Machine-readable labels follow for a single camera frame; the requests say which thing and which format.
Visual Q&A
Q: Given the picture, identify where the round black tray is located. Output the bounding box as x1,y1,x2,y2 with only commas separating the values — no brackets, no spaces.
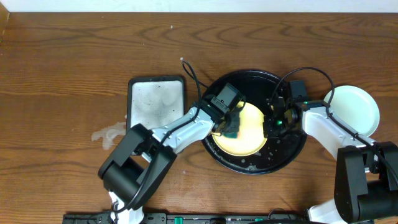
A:
201,70,307,175

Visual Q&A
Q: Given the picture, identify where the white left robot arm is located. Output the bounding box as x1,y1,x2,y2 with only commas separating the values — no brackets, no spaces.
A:
98,95,246,223

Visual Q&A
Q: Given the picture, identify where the rectangular black sponge tray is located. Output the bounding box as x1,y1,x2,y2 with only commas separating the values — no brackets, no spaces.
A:
126,75,185,130

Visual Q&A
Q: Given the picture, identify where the green yellow sponge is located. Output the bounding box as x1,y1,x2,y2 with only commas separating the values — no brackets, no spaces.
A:
221,131,238,139

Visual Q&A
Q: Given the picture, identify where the yellow plate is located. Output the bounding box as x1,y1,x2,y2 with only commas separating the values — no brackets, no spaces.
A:
213,103,267,157

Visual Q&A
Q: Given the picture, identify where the light green plate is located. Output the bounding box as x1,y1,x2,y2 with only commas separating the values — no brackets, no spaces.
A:
331,85,380,137

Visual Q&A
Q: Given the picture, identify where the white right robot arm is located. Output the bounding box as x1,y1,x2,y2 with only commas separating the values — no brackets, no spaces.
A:
264,96,397,223

